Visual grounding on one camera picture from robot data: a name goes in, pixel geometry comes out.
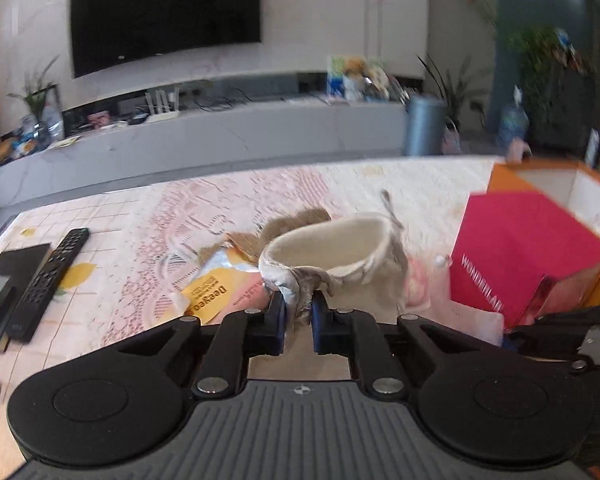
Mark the black wall television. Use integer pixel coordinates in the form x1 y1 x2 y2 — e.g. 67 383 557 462
70 0 262 79

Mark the black book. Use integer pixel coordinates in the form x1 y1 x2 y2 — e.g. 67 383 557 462
0 243 52 321

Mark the blue snack pack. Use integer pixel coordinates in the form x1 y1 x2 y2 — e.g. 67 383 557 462
12 135 40 157

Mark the large green bushy plant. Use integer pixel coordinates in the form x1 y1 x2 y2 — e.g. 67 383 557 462
500 25 593 136

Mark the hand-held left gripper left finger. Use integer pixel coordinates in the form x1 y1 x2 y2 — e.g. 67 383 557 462
100 292 287 400

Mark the water jug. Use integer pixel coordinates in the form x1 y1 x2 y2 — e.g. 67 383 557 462
497 85 531 156

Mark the orange cardboard box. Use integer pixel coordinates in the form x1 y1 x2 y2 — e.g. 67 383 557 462
487 160 600 311

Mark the white router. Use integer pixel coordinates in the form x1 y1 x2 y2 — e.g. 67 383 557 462
142 87 181 123

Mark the white fleece cloth pouch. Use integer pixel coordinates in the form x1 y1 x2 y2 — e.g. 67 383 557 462
257 190 411 333

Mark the grey trash can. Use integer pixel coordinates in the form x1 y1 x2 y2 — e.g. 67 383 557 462
404 94 447 157

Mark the clear water bottle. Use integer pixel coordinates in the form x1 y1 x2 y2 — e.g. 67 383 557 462
45 102 65 141

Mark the pink bag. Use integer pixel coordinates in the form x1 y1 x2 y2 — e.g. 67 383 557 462
442 120 462 156

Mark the grey marble television console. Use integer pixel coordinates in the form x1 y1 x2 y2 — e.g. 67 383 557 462
0 72 411 211

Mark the yellow snack packet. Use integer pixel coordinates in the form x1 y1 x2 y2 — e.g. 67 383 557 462
177 245 276 326

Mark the pink cardboard box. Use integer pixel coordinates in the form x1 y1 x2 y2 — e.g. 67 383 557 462
449 191 600 331

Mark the brown scouring sponge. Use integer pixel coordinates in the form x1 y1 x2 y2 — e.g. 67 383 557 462
224 207 332 266

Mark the black remote control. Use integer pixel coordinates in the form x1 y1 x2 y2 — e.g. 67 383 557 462
5 228 90 343

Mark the green plant in glass vase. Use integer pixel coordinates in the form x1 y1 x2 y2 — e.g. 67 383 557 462
7 55 61 146

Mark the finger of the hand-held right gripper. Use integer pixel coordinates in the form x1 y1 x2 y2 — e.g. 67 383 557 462
507 302 600 359

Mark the potted leafy plant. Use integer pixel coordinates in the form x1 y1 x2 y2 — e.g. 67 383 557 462
417 52 486 136

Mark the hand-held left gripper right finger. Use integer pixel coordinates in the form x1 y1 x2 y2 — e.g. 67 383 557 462
312 292 506 397

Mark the plush bear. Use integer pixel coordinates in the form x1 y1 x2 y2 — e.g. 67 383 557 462
342 57 370 101

